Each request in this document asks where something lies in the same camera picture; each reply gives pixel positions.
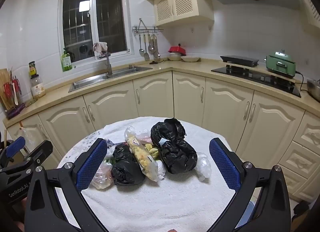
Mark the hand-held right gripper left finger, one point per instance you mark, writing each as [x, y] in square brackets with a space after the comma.
[92, 164]

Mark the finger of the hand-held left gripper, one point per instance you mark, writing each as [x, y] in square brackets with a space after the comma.
[40, 153]
[15, 147]

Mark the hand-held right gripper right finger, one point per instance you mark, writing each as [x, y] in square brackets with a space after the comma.
[222, 162]

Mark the clear plastic bag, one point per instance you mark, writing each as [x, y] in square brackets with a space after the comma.
[203, 167]
[28, 137]

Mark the large black plastic bag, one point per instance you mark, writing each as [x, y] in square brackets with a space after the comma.
[177, 154]

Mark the clear bag of food scraps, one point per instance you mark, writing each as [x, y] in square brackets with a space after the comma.
[102, 177]

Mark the hanging clear plastic bag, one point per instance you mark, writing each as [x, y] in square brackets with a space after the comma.
[28, 137]

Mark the cream cabinet door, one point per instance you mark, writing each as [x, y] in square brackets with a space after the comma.
[187, 97]
[155, 94]
[65, 124]
[275, 132]
[225, 112]
[107, 107]
[47, 132]

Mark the small black plastic bag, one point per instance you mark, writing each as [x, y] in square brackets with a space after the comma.
[125, 169]

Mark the dark purple item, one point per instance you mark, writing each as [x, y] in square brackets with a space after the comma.
[15, 112]

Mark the yellow snack packet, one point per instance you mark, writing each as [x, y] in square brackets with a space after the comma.
[140, 152]

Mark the pink packet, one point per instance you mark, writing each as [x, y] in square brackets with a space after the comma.
[143, 138]

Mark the chopstick holder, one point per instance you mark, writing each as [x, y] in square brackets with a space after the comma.
[11, 89]

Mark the banana peel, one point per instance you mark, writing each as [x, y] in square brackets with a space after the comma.
[152, 150]

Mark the large glass jar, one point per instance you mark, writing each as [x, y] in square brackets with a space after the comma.
[37, 89]

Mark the white crumpled tissue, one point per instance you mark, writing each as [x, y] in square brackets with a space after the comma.
[161, 169]

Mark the wooden cutting board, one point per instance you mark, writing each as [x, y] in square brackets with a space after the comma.
[3, 79]

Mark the small jar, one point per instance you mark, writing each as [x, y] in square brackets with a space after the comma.
[32, 70]

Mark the cream drawer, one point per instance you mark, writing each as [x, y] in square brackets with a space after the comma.
[302, 159]
[308, 132]
[300, 187]

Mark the steel sink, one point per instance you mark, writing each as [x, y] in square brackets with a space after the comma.
[87, 81]

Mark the black gas stove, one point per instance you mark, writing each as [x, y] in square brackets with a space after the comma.
[250, 74]

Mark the green dish soap bottle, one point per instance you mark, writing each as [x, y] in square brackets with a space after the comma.
[67, 63]

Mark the metal faucet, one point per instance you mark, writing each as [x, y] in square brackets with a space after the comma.
[108, 64]

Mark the black griddle pan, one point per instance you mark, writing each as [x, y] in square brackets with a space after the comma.
[237, 59]

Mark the cream bowl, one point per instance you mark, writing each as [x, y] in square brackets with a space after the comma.
[191, 58]
[174, 57]

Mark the green electric grill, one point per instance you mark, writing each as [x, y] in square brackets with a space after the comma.
[280, 64]

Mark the steel pot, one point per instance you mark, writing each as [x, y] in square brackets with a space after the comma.
[313, 89]

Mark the pale cloth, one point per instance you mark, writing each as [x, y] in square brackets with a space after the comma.
[100, 46]

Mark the metal spatula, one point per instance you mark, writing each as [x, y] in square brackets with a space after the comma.
[146, 56]

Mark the red lid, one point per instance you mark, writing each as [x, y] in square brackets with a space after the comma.
[176, 49]

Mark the metal ladle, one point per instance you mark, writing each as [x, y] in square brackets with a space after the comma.
[141, 49]

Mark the metal skimmer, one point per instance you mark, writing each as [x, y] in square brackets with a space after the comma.
[150, 48]

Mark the window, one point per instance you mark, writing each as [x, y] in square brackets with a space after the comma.
[77, 21]

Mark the metal wall rack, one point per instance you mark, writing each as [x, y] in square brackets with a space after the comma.
[147, 29]

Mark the lattice door wall cabinet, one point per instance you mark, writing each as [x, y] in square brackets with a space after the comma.
[185, 6]

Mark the cream wall cabinet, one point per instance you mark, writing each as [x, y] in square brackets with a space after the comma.
[312, 14]

